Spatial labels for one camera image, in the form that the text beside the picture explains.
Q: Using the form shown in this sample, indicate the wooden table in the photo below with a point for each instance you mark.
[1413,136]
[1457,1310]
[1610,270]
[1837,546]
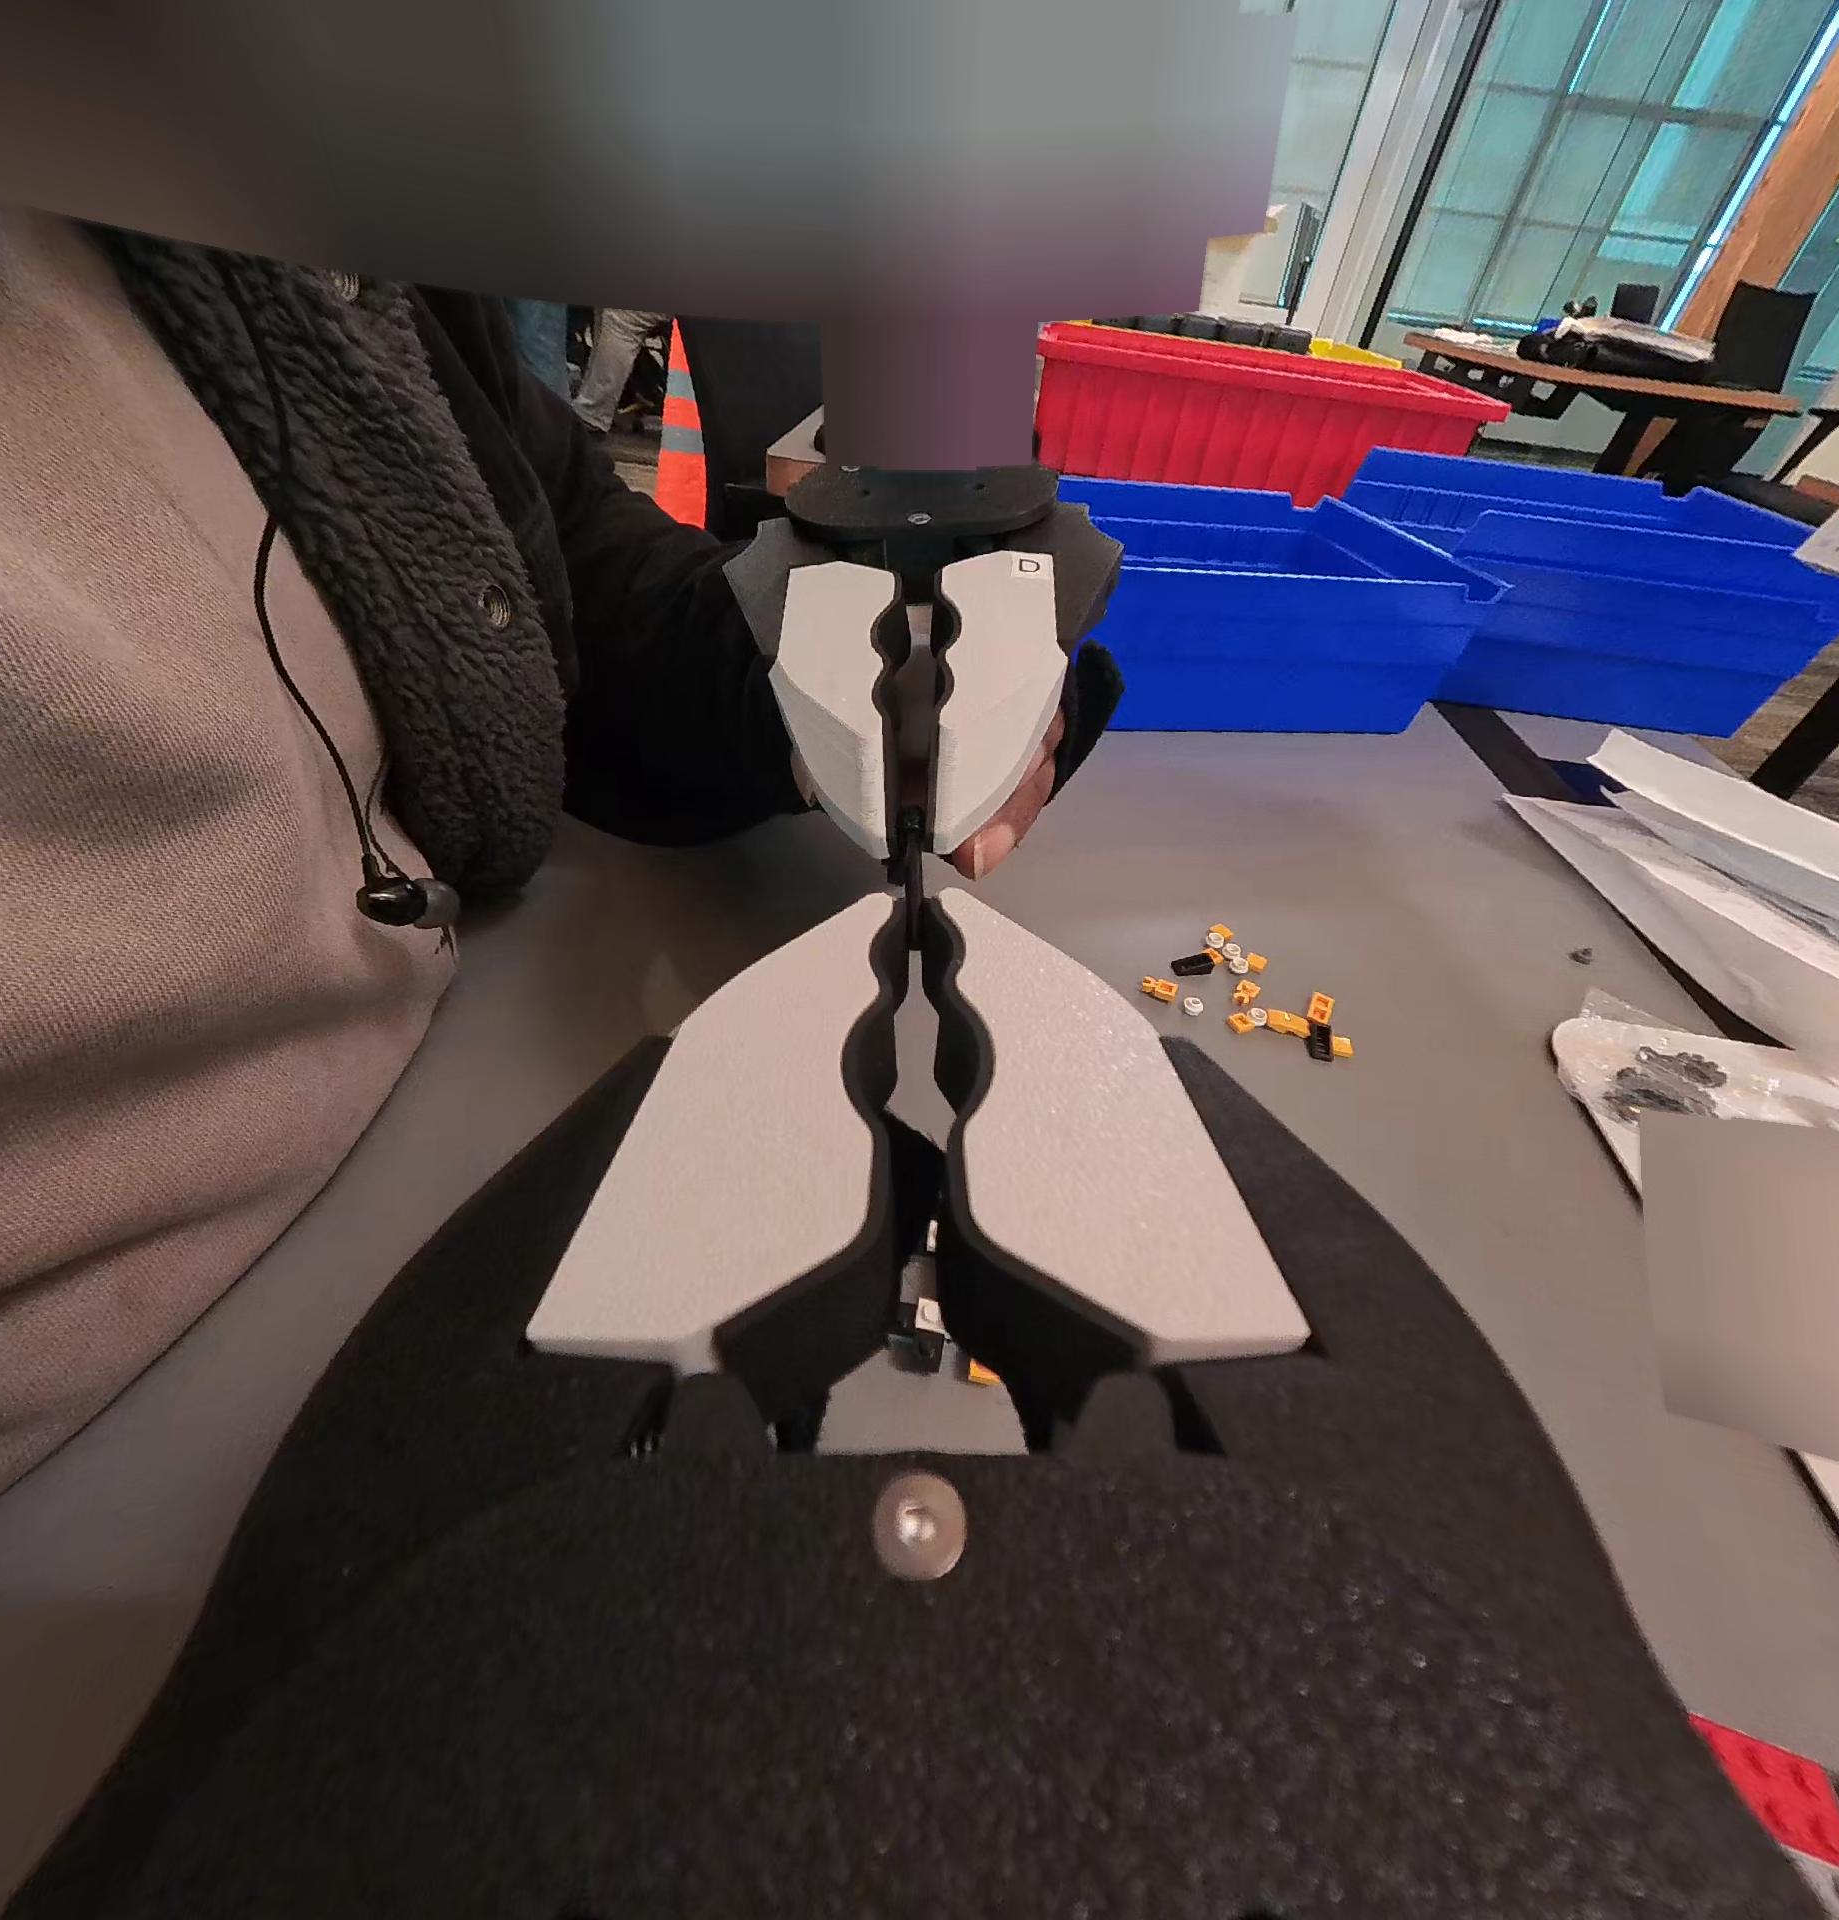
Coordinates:
[1610,377]

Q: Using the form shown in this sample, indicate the small lego windshield assembly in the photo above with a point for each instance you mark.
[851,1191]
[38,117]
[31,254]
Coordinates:
[926,1320]

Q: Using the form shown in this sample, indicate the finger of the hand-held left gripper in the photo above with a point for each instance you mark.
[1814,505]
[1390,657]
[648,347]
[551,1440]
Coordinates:
[1011,676]
[829,691]

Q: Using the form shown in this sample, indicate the black office chair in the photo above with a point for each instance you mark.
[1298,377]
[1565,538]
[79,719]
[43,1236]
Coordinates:
[1760,338]

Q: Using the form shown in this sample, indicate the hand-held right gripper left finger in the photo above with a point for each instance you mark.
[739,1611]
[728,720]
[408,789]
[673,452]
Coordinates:
[710,1185]

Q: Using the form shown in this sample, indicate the red plastic bin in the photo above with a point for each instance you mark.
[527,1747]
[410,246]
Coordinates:
[1236,413]

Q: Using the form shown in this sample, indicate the clear plastic bag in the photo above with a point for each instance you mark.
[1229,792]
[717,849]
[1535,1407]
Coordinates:
[1671,1081]

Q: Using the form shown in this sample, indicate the large lego vehicle build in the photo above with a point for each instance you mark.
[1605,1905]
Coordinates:
[1760,1785]

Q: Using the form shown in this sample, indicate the yellow plastic bin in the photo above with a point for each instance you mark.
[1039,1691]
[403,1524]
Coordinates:
[1356,354]

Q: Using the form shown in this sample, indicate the pile of small lego pieces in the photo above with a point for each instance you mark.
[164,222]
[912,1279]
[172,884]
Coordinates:
[1316,1007]

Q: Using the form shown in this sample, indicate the person's left hand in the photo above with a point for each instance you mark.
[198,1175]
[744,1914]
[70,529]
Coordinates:
[1016,844]

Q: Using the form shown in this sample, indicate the orange traffic cone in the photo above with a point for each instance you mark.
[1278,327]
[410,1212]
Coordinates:
[683,466]

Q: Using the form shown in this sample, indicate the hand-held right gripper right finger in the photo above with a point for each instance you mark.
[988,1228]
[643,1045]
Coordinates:
[1116,1185]

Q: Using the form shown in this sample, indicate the black bag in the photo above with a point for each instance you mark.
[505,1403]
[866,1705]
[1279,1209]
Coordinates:
[1610,345]

